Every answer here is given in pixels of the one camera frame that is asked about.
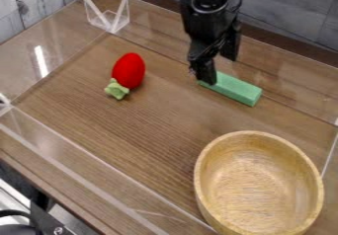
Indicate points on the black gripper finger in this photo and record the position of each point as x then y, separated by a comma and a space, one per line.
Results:
230, 48
204, 70

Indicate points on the clear acrylic tray enclosure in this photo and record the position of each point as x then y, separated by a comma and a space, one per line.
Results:
114, 159

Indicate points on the green rectangular block stick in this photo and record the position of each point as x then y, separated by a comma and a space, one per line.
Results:
236, 89

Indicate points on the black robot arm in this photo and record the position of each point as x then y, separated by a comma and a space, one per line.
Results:
214, 29

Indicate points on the red toy strawberry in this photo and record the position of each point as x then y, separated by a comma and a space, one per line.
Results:
127, 75

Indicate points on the wooden brown bowl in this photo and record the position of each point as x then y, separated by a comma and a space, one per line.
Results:
257, 185

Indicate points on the black clamp under table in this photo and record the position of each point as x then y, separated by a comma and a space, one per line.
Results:
30, 221

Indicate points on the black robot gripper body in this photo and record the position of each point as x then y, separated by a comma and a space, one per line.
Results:
208, 19

